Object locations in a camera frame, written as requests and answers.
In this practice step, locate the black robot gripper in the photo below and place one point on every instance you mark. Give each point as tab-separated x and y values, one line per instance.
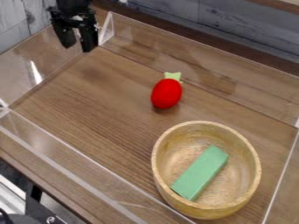
74	14

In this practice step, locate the clear acrylic corner bracket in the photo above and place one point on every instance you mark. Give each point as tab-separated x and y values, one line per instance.
107	30

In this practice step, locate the black metal table frame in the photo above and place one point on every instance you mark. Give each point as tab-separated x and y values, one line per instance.
36	210

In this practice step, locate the oval wooden bowl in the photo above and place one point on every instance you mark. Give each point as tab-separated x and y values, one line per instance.
231	189

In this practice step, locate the red plush radish toy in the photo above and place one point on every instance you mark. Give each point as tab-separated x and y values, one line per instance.
167	91

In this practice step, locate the green rectangular block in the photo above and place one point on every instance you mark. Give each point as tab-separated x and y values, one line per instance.
200	173

